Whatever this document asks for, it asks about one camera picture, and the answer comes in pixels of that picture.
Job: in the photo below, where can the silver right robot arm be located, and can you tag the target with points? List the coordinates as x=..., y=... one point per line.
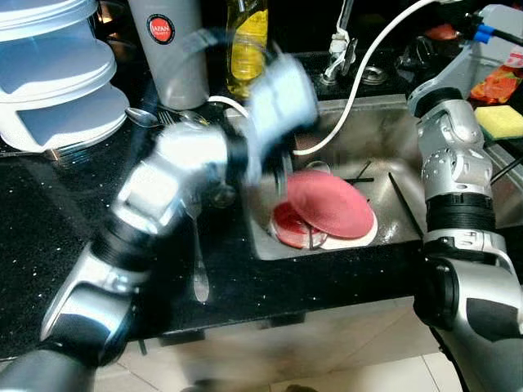
x=453, y=155

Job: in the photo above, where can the stainless steel sink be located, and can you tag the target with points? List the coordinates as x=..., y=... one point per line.
x=384, y=131

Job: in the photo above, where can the chrome sink faucet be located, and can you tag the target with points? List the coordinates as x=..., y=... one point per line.
x=337, y=57

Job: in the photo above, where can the yellow dish soap bottle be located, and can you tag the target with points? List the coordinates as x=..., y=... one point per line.
x=247, y=45

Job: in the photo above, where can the red printed package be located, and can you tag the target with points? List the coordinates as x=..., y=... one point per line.
x=497, y=82

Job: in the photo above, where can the stacked white plastic containers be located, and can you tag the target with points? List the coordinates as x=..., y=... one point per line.
x=53, y=73

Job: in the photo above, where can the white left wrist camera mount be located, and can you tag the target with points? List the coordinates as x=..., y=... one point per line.
x=282, y=102

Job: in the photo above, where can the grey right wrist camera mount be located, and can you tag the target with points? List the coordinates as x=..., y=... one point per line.
x=482, y=49

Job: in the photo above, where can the silver spoon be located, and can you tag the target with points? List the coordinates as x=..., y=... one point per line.
x=140, y=116

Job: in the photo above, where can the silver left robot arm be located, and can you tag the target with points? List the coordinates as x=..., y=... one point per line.
x=167, y=175

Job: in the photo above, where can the thin black stick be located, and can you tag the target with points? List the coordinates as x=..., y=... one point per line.
x=406, y=204

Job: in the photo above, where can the small red bowl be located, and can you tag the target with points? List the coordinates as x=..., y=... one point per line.
x=288, y=224

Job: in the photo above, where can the yellow sponge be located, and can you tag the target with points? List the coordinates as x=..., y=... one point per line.
x=500, y=121

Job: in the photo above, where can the grey canister with red logo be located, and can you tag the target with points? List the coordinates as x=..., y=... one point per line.
x=167, y=57

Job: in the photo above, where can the pink plate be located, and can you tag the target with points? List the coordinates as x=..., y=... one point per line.
x=331, y=204

